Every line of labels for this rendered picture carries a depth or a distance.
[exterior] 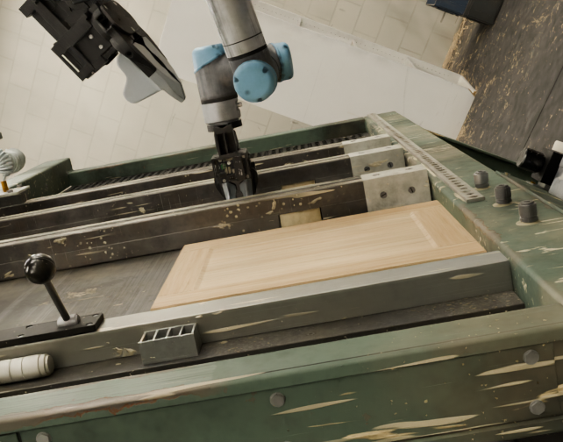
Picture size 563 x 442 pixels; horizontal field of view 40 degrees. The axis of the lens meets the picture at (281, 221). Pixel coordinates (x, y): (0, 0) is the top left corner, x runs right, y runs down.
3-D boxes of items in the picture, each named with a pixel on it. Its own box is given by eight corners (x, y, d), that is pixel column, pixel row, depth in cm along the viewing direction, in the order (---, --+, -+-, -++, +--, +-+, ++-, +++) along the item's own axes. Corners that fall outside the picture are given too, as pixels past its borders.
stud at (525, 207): (540, 222, 107) (538, 201, 107) (523, 225, 108) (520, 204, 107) (535, 218, 110) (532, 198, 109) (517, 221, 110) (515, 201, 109)
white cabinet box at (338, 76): (477, 92, 506) (176, -18, 493) (441, 172, 526) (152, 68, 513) (462, 75, 563) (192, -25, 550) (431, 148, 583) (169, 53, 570)
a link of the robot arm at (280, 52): (292, 87, 148) (236, 97, 149) (295, 75, 158) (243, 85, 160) (284, 46, 145) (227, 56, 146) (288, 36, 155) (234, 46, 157)
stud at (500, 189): (514, 203, 120) (511, 185, 119) (498, 206, 120) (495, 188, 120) (509, 201, 122) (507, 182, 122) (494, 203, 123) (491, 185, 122)
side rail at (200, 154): (370, 148, 282) (365, 118, 280) (74, 202, 287) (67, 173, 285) (367, 146, 290) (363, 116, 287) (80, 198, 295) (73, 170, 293)
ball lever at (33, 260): (84, 337, 101) (46, 267, 92) (56, 342, 102) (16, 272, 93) (88, 315, 104) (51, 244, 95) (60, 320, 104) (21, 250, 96)
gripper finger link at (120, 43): (153, 74, 96) (102, 20, 94) (163, 64, 95) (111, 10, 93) (144, 81, 92) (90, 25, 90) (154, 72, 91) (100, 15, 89)
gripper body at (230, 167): (215, 188, 155) (203, 128, 153) (218, 180, 164) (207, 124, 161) (252, 181, 155) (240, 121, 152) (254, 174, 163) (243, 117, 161)
